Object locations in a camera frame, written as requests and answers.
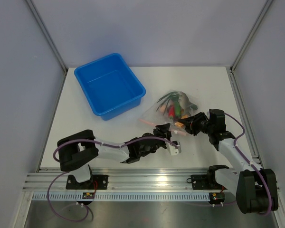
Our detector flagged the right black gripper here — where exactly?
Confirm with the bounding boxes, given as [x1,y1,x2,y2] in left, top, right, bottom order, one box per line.
[178,112,214,136]

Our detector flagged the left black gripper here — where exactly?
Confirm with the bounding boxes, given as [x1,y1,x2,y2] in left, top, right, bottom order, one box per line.
[140,123,171,158]

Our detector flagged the clear zip top bag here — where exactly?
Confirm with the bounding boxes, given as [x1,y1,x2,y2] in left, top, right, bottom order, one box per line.
[138,90,199,136]

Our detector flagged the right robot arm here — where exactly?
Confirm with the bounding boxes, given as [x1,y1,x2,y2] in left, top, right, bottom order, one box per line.
[179,109,279,216]

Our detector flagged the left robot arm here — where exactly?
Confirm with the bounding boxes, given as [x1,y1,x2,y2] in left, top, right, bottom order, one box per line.
[53,123,180,190]

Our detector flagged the orange toy food piece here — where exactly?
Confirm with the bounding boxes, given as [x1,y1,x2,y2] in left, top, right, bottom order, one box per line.
[174,114,189,128]

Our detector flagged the red toy chili pepper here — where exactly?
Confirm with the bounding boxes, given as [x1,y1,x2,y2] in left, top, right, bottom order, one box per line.
[168,105,175,119]

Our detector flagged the grey toy fish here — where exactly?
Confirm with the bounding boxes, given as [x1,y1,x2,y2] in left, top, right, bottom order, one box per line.
[178,92,196,110]

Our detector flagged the green toy scallion strands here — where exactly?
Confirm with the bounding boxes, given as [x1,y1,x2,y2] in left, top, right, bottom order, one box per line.
[157,91,180,110]

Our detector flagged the blue plastic bin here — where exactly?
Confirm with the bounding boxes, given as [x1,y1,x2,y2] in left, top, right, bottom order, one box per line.
[74,53,146,121]

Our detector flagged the right small circuit board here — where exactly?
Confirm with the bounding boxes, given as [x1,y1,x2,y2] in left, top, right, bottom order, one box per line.
[211,192,225,201]

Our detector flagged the small circuit board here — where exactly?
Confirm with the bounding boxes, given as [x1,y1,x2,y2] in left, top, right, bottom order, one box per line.
[82,192,95,200]
[211,192,225,201]

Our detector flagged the left small circuit board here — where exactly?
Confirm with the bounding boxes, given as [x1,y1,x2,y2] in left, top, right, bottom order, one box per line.
[82,192,95,200]

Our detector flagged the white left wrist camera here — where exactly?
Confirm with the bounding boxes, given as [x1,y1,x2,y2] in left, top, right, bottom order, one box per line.
[166,141,181,156]

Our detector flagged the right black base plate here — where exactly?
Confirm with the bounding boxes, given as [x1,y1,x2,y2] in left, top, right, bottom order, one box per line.
[186,174,223,190]

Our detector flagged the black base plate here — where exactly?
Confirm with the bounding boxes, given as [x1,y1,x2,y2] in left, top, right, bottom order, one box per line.
[186,174,223,190]
[66,175,108,190]

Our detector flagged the right aluminium frame post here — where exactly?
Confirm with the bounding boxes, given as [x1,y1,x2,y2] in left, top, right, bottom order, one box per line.
[230,0,275,73]

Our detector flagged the aluminium frame post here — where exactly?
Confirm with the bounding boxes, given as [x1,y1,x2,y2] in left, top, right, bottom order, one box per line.
[230,0,275,73]
[24,0,68,74]

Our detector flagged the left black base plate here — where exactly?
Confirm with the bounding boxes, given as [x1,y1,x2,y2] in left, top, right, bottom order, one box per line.
[66,175,108,190]

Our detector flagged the white slotted cable duct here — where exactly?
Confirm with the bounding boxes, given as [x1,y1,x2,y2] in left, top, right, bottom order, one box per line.
[32,192,210,202]

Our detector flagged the aluminium mounting rail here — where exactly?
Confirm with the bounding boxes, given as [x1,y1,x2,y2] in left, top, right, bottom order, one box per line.
[22,168,208,192]

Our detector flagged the left aluminium frame post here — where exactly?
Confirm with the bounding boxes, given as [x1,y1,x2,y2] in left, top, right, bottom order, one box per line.
[24,0,68,74]

